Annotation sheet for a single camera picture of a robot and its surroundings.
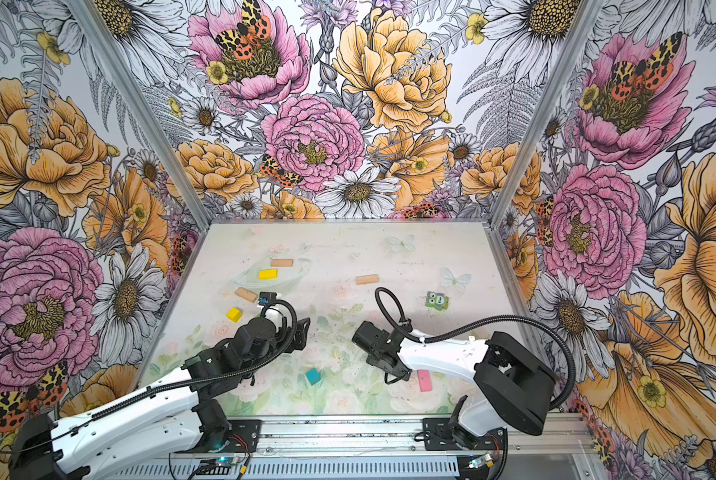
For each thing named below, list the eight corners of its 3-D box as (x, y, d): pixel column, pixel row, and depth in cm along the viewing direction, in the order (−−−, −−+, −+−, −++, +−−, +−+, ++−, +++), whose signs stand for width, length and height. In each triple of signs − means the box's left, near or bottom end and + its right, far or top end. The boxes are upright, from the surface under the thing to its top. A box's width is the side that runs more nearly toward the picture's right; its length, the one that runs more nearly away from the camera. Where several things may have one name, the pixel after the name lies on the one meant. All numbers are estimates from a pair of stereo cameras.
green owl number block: (424, 307, 100) (425, 303, 98) (426, 293, 103) (427, 290, 102) (447, 312, 99) (448, 309, 97) (448, 298, 102) (450, 295, 100)
